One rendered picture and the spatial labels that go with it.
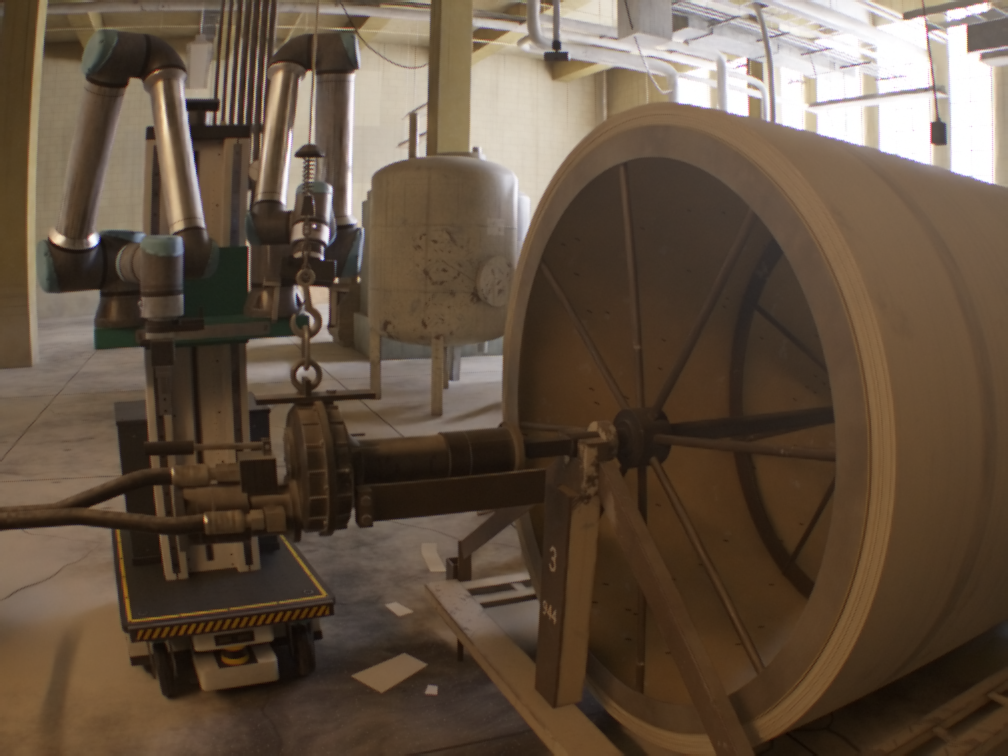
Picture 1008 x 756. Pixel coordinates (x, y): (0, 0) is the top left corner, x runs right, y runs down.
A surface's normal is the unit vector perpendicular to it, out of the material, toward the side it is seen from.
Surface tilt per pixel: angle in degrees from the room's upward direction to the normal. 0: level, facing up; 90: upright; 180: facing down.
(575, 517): 90
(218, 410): 90
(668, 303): 111
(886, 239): 52
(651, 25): 90
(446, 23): 90
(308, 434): 42
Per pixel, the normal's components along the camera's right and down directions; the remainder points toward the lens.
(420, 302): -0.24, 0.18
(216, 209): 0.48, 0.17
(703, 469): 0.34, -0.29
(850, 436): -0.93, 0.05
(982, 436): 0.37, 0.00
